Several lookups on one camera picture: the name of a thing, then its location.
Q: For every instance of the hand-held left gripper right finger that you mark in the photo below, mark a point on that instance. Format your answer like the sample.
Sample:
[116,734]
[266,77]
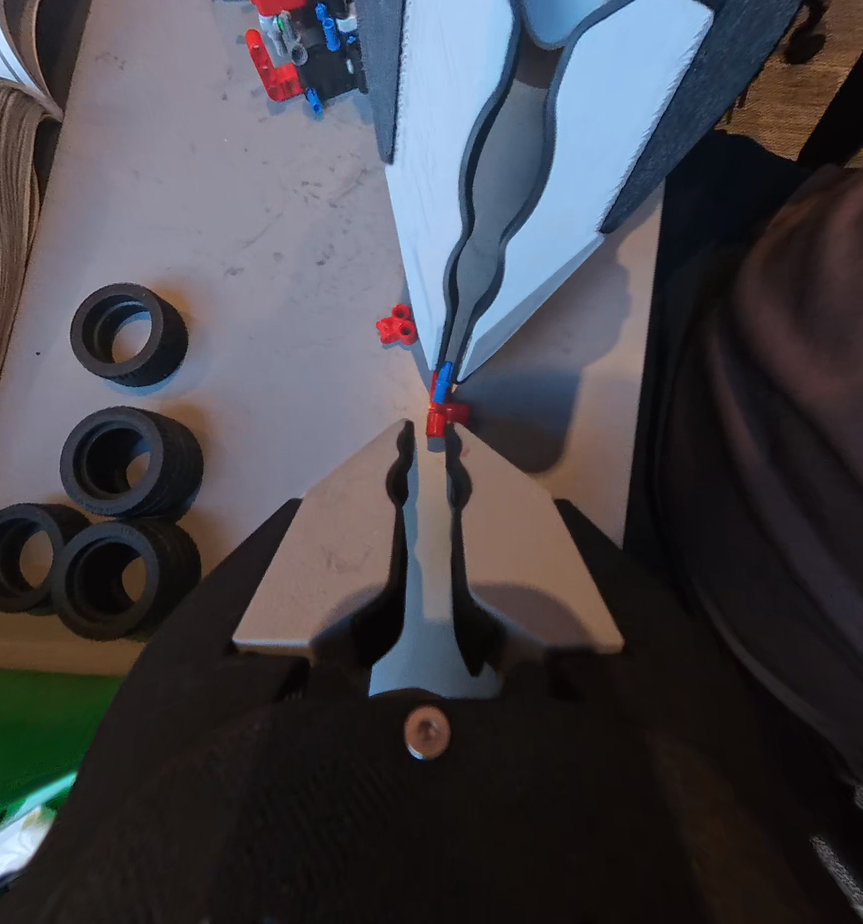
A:
[532,570]

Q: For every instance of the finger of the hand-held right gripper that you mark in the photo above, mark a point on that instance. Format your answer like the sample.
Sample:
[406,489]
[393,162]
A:
[597,144]
[431,144]

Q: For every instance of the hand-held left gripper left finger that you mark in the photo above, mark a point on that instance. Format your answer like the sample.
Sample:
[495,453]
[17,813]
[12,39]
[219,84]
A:
[323,570]

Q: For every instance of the toy brick race car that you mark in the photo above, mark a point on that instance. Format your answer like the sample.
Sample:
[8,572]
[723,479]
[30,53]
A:
[323,65]

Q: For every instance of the red teardrop brick piece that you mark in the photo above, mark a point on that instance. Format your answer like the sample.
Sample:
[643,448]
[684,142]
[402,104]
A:
[434,386]

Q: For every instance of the blue brick pin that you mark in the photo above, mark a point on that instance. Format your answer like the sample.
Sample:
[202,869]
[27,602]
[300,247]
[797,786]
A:
[444,379]

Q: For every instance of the grey desk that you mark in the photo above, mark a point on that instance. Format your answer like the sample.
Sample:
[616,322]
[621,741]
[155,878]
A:
[258,252]

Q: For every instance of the red double brick connector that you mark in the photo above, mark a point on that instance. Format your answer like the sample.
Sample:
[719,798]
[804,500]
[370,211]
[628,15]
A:
[395,328]

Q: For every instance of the person's brown shirt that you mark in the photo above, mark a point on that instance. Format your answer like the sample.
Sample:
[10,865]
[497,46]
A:
[799,433]

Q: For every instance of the green plastic bin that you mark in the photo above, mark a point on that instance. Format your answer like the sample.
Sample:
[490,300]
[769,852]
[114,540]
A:
[27,722]

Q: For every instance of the clear plastic bag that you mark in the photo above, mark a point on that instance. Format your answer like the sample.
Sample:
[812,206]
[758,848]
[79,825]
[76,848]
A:
[6,848]

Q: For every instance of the black metal frame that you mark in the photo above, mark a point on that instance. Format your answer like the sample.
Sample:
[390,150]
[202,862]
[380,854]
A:
[850,108]

